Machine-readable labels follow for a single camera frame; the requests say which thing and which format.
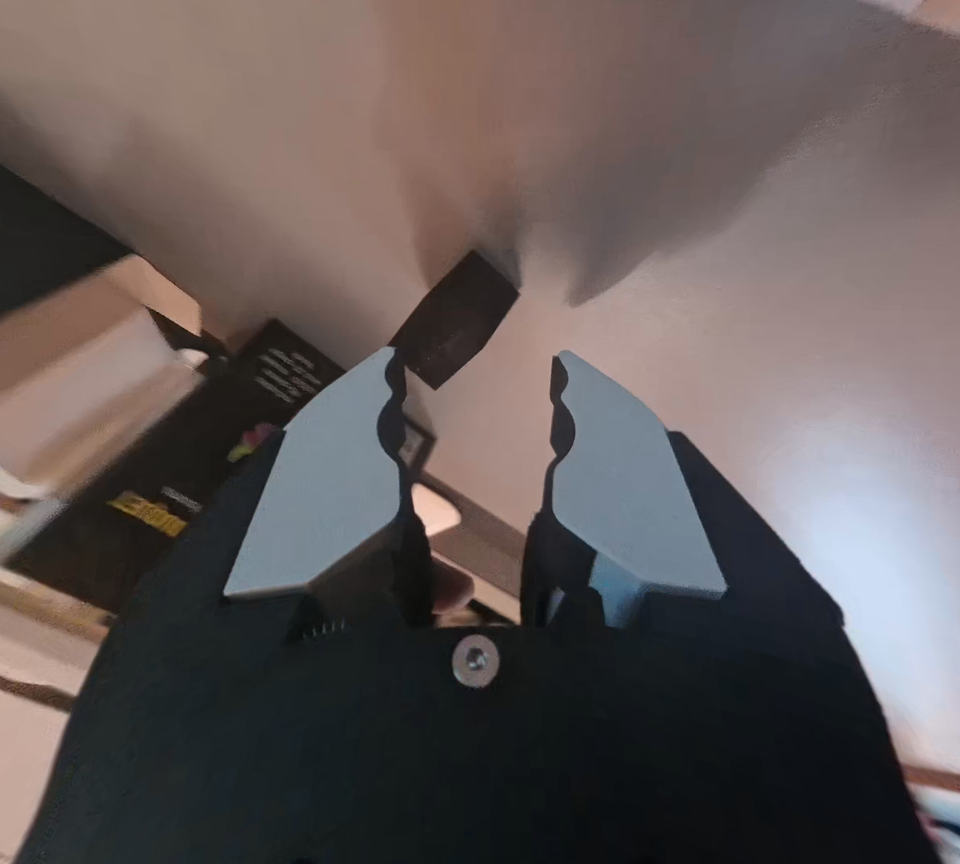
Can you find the small black lego block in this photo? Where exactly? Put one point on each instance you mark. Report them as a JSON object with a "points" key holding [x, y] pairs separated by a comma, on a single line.
{"points": [[457, 316]]}

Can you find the open black cardboard box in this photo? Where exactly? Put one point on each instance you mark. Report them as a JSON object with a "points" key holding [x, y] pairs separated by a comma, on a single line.
{"points": [[90, 354]]}

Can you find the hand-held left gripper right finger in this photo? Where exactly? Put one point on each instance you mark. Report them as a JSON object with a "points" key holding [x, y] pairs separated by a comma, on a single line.
{"points": [[630, 489]]}

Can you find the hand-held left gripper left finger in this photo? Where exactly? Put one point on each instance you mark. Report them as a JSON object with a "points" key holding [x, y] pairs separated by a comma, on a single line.
{"points": [[322, 489]]}

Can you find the black lego set box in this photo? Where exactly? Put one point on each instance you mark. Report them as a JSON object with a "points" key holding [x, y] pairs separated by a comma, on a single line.
{"points": [[187, 444]]}

